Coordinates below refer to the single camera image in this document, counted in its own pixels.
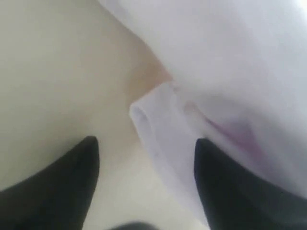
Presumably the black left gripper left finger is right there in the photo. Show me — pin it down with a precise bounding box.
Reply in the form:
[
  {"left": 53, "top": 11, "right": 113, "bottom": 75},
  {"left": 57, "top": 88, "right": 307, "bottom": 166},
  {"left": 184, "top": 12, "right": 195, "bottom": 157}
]
[{"left": 0, "top": 136, "right": 99, "bottom": 230}]

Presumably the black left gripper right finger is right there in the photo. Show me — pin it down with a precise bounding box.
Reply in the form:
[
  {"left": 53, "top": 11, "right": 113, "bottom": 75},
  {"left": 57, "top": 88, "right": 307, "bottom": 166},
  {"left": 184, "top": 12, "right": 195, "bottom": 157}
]
[{"left": 194, "top": 139, "right": 307, "bottom": 230}]

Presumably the white t-shirt red print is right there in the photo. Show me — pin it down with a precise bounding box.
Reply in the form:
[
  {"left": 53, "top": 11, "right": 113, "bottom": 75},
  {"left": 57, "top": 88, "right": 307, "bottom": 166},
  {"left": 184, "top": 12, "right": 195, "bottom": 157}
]
[{"left": 101, "top": 0, "right": 307, "bottom": 227}]

